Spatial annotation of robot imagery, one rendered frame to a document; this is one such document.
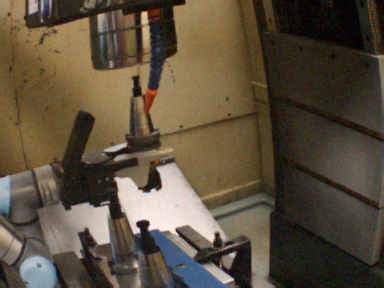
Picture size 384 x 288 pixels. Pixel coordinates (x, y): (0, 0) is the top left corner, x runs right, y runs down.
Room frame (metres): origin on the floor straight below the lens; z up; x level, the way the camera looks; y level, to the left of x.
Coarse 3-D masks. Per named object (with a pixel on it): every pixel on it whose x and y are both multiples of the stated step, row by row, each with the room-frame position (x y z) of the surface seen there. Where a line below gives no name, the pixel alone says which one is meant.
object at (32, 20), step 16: (64, 0) 0.58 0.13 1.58; (80, 0) 0.59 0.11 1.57; (96, 0) 0.60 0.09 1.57; (112, 0) 0.60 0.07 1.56; (128, 0) 0.61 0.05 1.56; (144, 0) 0.63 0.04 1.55; (160, 0) 0.63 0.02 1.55; (32, 16) 0.83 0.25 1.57; (64, 16) 0.58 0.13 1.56; (80, 16) 0.59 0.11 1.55
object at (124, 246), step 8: (112, 224) 0.60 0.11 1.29; (120, 224) 0.60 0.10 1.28; (128, 224) 0.61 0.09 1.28; (112, 232) 0.60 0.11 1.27; (120, 232) 0.60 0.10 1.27; (128, 232) 0.60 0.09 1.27; (112, 240) 0.60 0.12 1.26; (120, 240) 0.60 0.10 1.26; (128, 240) 0.60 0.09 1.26; (136, 240) 0.61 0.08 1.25; (112, 248) 0.60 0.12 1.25; (120, 248) 0.59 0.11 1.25; (128, 248) 0.60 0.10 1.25; (136, 248) 0.60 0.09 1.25; (112, 256) 0.60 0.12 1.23; (120, 256) 0.59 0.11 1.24; (128, 256) 0.59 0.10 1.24; (136, 256) 0.60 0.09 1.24; (120, 264) 0.59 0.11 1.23; (128, 264) 0.59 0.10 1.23
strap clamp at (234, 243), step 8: (216, 232) 1.01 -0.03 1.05; (216, 240) 1.01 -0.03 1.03; (232, 240) 1.04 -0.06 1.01; (240, 240) 1.03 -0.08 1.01; (248, 240) 1.03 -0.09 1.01; (208, 248) 1.02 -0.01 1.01; (216, 248) 1.00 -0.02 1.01; (224, 248) 1.01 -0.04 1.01; (232, 248) 1.01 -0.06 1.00; (240, 248) 1.02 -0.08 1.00; (248, 248) 1.03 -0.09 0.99; (200, 256) 0.99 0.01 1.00; (208, 256) 0.99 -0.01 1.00; (216, 256) 1.00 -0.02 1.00; (240, 256) 1.03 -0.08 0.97; (248, 256) 1.03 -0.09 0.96; (232, 264) 1.04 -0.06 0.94; (240, 264) 1.02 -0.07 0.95; (248, 264) 1.03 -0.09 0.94; (232, 272) 1.03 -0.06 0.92; (240, 272) 1.02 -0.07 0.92; (248, 272) 1.03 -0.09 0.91
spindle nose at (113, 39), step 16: (96, 16) 0.90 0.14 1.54; (112, 16) 0.88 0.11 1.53; (128, 16) 0.87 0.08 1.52; (144, 16) 0.88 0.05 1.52; (160, 16) 0.90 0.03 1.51; (96, 32) 0.90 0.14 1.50; (112, 32) 0.88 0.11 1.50; (128, 32) 0.87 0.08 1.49; (144, 32) 0.88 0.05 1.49; (96, 48) 0.90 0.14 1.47; (112, 48) 0.88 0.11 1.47; (128, 48) 0.87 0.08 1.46; (144, 48) 0.88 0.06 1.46; (176, 48) 0.94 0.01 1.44; (96, 64) 0.91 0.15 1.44; (112, 64) 0.88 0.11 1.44; (128, 64) 0.87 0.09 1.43
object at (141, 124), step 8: (144, 96) 0.95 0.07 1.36; (136, 104) 0.94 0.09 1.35; (144, 104) 0.94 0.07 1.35; (136, 112) 0.94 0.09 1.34; (136, 120) 0.94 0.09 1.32; (144, 120) 0.94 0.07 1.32; (136, 128) 0.93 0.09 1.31; (144, 128) 0.93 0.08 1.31; (152, 128) 0.95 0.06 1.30; (136, 136) 0.93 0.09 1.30
